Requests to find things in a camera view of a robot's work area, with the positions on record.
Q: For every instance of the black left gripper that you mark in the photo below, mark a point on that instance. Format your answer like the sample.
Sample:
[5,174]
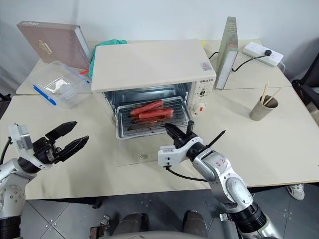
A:
[47,150]

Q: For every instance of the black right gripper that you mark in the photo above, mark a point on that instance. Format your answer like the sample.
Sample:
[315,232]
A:
[183,141]

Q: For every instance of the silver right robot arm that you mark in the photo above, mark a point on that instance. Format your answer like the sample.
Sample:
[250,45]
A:
[219,169]

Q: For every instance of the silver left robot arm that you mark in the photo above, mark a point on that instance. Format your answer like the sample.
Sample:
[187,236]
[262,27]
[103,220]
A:
[12,174]

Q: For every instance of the cream oven knob red mark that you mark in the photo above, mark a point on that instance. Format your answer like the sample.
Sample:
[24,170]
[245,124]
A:
[199,108]

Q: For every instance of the red sausage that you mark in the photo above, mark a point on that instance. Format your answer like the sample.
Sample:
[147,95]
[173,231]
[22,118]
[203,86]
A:
[149,105]
[154,115]
[157,110]

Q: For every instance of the metal baking tray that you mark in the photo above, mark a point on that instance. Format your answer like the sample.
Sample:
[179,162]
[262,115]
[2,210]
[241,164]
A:
[124,133]

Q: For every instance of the glass toaster oven door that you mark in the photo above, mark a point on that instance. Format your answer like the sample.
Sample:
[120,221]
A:
[134,149]

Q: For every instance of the cream toaster oven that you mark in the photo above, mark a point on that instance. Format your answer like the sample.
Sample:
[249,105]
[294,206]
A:
[149,64]

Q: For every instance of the clear plastic container blue clips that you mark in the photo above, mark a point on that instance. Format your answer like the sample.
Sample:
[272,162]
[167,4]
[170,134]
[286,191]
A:
[49,84]

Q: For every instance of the small orange stick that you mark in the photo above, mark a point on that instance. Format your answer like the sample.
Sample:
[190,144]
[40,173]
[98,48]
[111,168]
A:
[84,72]

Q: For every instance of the metal cup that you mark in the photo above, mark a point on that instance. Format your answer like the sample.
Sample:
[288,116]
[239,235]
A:
[261,112]

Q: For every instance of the black table caster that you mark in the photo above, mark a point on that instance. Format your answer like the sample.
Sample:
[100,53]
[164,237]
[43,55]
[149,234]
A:
[96,202]

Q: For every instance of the wooden chopstick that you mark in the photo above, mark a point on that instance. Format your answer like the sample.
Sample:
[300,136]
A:
[273,95]
[265,90]

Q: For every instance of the pale green standing book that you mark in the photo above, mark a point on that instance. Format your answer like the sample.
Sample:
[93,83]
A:
[228,54]

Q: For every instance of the small yellow object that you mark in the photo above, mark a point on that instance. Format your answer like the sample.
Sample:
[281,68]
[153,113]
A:
[204,43]

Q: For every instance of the brown hardcover book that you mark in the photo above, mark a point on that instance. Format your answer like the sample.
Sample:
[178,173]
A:
[54,44]

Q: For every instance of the white power strip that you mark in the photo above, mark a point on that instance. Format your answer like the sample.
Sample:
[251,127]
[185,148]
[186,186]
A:
[256,51]

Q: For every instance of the green cloth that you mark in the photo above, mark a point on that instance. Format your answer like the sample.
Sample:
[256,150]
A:
[112,42]

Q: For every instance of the black power plug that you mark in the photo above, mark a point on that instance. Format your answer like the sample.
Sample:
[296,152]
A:
[268,53]

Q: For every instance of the white sneaker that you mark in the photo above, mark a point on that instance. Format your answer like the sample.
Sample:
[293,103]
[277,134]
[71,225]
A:
[296,191]

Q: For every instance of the black chair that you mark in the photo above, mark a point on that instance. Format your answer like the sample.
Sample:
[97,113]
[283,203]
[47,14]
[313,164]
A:
[309,79]

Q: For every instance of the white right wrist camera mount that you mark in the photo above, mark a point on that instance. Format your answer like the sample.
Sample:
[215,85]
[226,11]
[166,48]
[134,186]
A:
[174,155]

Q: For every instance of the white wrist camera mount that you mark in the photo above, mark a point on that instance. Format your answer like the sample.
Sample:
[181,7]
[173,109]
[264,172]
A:
[174,155]
[21,139]

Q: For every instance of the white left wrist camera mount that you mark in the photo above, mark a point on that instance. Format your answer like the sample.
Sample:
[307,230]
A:
[21,139]

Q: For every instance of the small brown metal bracket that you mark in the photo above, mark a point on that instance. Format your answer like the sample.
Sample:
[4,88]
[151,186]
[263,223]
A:
[101,226]

